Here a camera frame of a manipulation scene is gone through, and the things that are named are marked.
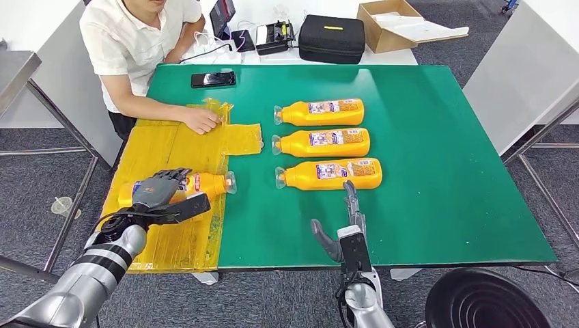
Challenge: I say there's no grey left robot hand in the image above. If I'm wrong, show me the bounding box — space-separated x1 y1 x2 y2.
132 168 194 210

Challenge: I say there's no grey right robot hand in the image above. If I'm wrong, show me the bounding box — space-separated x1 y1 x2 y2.
311 180 367 264

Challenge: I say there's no person's right hand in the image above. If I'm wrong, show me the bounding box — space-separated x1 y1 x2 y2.
183 107 223 135

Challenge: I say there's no orange detergent bottle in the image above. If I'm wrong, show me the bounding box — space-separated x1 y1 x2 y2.
271 128 371 159
274 158 383 191
273 98 365 126
117 171 238 209

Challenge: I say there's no black smartphone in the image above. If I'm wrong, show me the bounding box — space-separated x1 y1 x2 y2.
190 70 237 89

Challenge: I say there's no yellow tape mat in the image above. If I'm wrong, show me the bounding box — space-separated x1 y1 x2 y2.
101 97 264 275

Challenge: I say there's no white power strip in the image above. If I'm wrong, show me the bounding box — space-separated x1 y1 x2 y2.
180 40 243 65

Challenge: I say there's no clear plastic cup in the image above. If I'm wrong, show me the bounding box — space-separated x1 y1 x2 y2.
51 196 83 220

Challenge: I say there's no black label printer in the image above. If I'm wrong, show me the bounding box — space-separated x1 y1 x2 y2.
255 20 296 56

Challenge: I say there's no dark tablet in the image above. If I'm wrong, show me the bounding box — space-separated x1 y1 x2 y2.
208 0 236 41

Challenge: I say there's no person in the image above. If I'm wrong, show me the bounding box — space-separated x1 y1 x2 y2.
79 0 223 140

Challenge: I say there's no white desk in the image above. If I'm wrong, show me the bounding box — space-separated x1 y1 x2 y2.
462 0 579 156
0 0 123 171

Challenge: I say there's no black carrying case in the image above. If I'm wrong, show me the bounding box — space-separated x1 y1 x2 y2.
298 14 367 65

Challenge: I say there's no black round stool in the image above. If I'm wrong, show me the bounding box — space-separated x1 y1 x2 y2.
425 268 554 328

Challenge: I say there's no steel table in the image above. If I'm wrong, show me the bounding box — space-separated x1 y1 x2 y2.
0 49 98 286

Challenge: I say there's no white table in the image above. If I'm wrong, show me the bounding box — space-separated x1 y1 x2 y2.
180 0 419 66

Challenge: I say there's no cardboard box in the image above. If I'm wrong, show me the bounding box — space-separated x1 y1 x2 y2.
356 0 470 54

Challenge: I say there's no white sheet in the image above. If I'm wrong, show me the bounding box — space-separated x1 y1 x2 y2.
371 11 470 44

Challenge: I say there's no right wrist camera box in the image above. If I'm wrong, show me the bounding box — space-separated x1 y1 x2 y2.
337 225 373 275

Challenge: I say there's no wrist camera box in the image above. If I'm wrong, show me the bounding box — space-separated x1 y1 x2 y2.
337 225 373 275
149 193 212 226

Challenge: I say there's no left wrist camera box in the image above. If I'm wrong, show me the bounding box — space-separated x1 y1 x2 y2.
149 193 212 226

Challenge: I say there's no black power cable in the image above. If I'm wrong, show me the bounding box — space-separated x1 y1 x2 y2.
179 42 234 64

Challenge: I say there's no white charger cable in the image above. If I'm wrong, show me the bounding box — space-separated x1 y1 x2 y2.
194 30 247 52

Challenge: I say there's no dark phone with cable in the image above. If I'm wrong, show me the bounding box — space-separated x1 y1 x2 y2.
230 29 257 53

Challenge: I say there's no black floor cable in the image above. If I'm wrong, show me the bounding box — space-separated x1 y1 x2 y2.
511 264 579 284

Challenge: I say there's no white floor cable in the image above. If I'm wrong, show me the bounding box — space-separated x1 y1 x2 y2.
545 264 579 284

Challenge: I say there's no steel table frame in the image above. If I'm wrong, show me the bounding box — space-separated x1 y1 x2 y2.
499 97 579 277

